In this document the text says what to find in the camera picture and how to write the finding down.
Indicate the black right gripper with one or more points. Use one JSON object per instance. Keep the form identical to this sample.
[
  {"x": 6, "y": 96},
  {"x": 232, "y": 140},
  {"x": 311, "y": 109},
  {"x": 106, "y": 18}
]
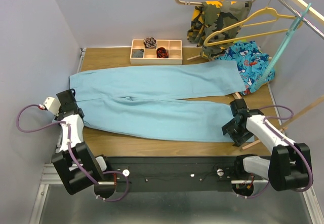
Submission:
[{"x": 239, "y": 139}]

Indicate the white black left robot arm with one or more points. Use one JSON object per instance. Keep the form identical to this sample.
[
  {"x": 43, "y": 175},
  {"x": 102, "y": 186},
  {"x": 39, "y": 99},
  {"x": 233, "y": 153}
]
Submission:
[{"x": 74, "y": 162}]

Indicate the patterned pink black sock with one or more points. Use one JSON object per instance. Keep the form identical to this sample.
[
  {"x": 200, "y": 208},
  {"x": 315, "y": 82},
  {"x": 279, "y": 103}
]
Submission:
[{"x": 150, "y": 42}]

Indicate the yellow plastic hanger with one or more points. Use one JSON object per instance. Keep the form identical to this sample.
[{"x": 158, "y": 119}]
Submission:
[{"x": 245, "y": 24}]

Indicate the blue shark print shorts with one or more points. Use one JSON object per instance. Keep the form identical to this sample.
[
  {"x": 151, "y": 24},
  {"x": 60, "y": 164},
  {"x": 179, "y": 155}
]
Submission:
[{"x": 251, "y": 63}]

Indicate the metal hanging rod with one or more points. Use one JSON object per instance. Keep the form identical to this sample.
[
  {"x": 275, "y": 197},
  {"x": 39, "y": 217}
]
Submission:
[{"x": 312, "y": 13}]

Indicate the camouflage shorts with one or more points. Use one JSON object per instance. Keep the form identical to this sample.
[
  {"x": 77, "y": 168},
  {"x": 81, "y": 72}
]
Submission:
[{"x": 214, "y": 16}]

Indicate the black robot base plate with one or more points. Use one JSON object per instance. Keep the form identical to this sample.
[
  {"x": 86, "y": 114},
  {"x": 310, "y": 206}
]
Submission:
[{"x": 172, "y": 174}]

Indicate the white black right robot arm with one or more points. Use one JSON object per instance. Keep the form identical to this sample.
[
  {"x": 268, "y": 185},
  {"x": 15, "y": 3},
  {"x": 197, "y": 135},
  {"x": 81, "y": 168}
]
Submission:
[{"x": 289, "y": 167}]

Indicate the aluminium front frame rail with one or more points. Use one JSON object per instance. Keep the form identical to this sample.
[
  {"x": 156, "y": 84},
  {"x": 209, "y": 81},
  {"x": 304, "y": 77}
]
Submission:
[{"x": 54, "y": 205}]

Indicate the light blue trousers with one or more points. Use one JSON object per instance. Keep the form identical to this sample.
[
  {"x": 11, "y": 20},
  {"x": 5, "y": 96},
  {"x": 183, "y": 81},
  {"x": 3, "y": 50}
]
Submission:
[{"x": 159, "y": 102}]

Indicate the wooden compartment tray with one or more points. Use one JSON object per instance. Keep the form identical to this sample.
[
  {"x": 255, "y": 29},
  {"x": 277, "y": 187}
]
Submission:
[{"x": 174, "y": 48}]

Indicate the teal plastic hanger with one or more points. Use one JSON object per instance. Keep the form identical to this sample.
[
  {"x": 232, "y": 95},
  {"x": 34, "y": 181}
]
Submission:
[{"x": 263, "y": 79}]

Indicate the orange black rolled sock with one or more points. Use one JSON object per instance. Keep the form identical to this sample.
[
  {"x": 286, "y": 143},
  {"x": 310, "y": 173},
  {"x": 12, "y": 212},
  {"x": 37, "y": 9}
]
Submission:
[{"x": 161, "y": 52}]

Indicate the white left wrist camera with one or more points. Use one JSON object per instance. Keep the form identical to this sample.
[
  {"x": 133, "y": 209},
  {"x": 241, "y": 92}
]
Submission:
[{"x": 52, "y": 105}]

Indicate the wooden clothes rack frame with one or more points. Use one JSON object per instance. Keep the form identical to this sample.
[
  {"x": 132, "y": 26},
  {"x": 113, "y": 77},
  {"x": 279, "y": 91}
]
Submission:
[{"x": 289, "y": 120}]

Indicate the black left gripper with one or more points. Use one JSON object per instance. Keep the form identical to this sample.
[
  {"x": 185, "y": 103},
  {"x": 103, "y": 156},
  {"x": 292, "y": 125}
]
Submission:
[{"x": 61, "y": 111}]

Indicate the aluminium table edge rail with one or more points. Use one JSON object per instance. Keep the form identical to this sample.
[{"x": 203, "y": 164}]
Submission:
[{"x": 81, "y": 59}]

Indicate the grey rolled sock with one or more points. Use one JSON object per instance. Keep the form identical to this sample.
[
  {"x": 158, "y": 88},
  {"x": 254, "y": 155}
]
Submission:
[{"x": 138, "y": 53}]

